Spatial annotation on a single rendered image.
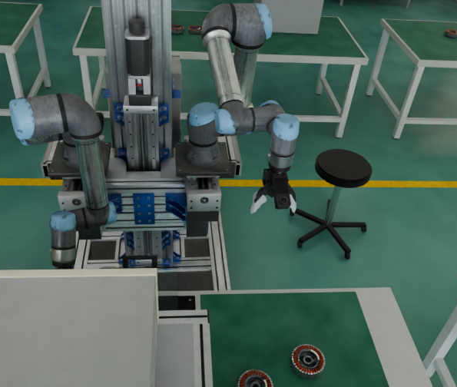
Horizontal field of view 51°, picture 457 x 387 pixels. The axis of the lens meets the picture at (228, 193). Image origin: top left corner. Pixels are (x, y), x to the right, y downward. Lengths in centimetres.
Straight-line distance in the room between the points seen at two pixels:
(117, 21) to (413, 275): 229
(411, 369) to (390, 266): 145
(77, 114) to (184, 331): 69
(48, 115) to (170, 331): 70
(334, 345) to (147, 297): 87
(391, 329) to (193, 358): 89
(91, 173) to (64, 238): 22
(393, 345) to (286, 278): 121
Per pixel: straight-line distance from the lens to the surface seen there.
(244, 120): 144
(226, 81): 151
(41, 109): 147
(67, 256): 161
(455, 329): 246
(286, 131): 138
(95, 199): 164
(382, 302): 198
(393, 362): 184
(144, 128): 204
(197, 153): 194
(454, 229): 369
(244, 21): 168
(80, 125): 150
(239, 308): 183
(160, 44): 192
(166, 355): 128
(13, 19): 433
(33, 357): 108
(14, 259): 315
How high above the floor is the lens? 221
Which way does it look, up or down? 40 degrees down
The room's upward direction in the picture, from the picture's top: 5 degrees clockwise
